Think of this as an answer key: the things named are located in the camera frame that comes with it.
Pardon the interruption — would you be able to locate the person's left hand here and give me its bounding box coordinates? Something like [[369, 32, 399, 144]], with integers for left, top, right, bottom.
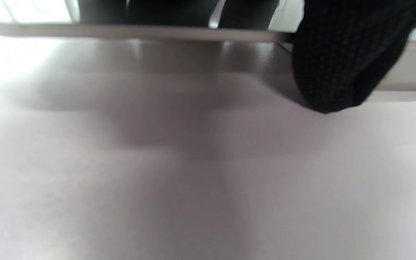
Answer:
[[77, 0, 416, 114]]

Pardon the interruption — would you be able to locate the silver metal sliding box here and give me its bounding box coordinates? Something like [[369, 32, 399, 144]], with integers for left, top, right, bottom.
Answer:
[[0, 0, 416, 92]]

